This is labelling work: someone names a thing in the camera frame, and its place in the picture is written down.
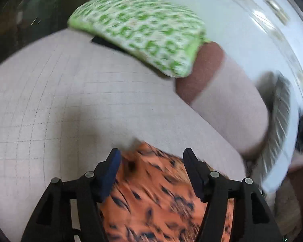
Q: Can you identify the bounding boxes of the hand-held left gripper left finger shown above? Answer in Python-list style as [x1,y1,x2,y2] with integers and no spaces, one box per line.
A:
[20,148,122,242]

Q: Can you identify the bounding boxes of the grey frilled pillow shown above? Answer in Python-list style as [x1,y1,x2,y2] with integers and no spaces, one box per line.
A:
[252,71,303,194]

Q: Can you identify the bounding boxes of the green white patterned cushion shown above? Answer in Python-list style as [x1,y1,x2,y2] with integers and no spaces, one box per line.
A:
[67,0,211,78]

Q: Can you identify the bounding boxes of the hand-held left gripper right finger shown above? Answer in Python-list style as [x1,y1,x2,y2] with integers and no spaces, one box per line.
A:
[182,148,283,242]

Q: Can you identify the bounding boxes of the orange black floral pillow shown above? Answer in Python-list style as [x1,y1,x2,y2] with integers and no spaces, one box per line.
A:
[97,142,235,242]

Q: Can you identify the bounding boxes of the dark glass door cabinet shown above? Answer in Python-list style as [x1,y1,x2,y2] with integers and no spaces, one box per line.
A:
[0,0,96,72]

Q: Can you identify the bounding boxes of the flat black object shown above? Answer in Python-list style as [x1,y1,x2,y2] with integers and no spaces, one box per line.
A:
[91,36,124,53]

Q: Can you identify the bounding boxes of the pink brown bolster pillow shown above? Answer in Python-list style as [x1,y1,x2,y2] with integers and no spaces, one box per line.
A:
[175,42,269,157]

